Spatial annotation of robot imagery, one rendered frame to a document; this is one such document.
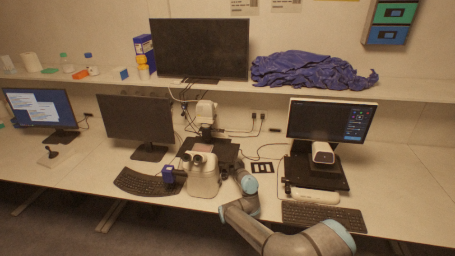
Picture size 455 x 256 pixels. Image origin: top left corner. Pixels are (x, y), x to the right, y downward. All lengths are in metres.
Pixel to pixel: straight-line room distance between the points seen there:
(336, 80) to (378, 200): 0.78
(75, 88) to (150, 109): 1.17
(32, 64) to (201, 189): 1.88
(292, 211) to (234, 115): 0.94
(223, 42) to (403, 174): 1.53
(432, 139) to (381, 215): 0.96
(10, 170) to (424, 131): 3.13
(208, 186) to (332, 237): 0.79
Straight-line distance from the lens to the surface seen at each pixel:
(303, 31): 1.85
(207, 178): 1.36
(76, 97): 2.67
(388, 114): 2.12
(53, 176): 2.06
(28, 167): 2.28
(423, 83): 2.11
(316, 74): 1.60
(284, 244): 0.79
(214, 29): 1.64
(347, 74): 1.65
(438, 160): 2.28
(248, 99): 1.89
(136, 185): 1.66
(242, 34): 1.61
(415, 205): 1.80
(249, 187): 1.24
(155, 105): 1.55
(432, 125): 2.30
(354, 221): 1.52
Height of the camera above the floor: 1.90
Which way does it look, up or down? 30 degrees down
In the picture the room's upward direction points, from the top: 2 degrees counter-clockwise
